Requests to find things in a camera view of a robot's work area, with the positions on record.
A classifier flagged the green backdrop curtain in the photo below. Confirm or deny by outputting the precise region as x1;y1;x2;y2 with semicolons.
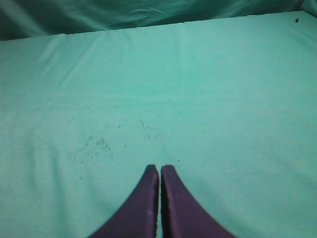
0;0;317;41

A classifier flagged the green table cloth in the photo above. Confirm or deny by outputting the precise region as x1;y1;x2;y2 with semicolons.
0;11;317;238

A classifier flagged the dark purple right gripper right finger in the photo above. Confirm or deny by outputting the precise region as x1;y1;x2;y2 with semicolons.
161;165;235;238

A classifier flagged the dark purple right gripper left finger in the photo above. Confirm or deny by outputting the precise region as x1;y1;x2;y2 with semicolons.
90;165;159;238

